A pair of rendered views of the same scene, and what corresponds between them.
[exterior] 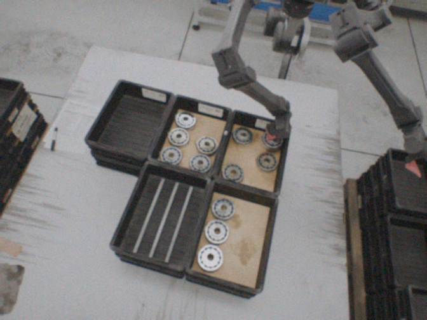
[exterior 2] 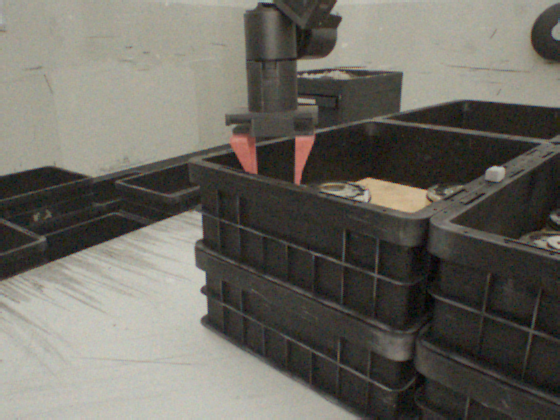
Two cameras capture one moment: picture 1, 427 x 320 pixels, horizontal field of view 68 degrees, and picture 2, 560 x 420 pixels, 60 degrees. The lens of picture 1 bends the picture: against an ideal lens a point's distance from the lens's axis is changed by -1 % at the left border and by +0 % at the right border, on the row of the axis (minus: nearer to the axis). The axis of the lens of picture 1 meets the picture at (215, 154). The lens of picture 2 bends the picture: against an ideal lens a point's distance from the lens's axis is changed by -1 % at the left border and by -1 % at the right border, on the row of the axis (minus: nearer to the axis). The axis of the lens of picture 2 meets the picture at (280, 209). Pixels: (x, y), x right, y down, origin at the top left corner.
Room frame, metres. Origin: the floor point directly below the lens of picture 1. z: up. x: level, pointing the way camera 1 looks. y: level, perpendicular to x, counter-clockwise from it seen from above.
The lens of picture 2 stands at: (1.35, 0.07, 1.06)
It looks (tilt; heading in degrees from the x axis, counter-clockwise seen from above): 20 degrees down; 216
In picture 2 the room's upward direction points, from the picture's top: straight up
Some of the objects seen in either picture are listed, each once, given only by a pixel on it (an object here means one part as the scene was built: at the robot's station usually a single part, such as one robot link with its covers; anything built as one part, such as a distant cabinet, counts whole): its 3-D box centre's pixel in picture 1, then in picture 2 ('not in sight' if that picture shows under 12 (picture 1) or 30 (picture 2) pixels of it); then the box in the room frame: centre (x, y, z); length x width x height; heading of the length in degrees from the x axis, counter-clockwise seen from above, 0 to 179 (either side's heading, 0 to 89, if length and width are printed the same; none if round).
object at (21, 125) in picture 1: (24, 122); not in sight; (1.04, 1.25, 0.41); 0.31 x 0.02 x 0.16; 179
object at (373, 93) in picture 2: not in sight; (331, 163); (-0.76, -1.12, 0.45); 0.60 x 0.45 x 0.90; 179
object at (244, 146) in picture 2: not in sight; (265, 154); (0.91, -0.27, 0.93); 0.07 x 0.07 x 0.09; 31
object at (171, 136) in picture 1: (178, 136); not in sight; (0.83, 0.19, 0.86); 0.10 x 0.10 x 0.01
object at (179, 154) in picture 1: (171, 155); not in sight; (0.72, 0.20, 0.86); 0.10 x 0.10 x 0.01
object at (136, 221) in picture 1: (164, 216); not in sight; (0.43, 0.17, 0.87); 0.40 x 0.30 x 0.11; 174
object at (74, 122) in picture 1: (73, 124); not in sight; (0.90, 0.78, 0.70); 0.33 x 0.23 x 0.01; 179
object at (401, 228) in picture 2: (254, 150); (383, 159); (0.79, -0.17, 0.92); 0.40 x 0.30 x 0.02; 174
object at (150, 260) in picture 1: (163, 211); not in sight; (0.43, 0.17, 0.92); 0.40 x 0.30 x 0.02; 174
